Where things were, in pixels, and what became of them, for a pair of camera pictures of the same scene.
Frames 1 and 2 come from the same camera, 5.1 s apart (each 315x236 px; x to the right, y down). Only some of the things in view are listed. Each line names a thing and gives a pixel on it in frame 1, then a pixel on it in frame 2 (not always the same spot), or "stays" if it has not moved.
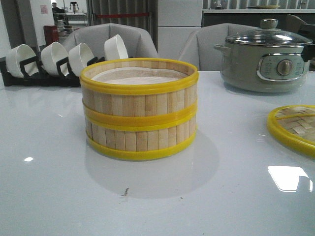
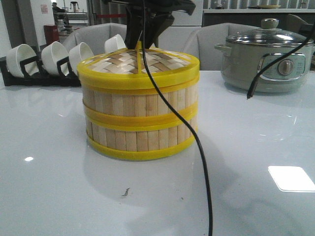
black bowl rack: x=36 y=75 stays
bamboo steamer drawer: x=140 y=91 stays
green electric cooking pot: x=264 y=68 stays
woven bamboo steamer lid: x=294 y=126 to x=125 y=70
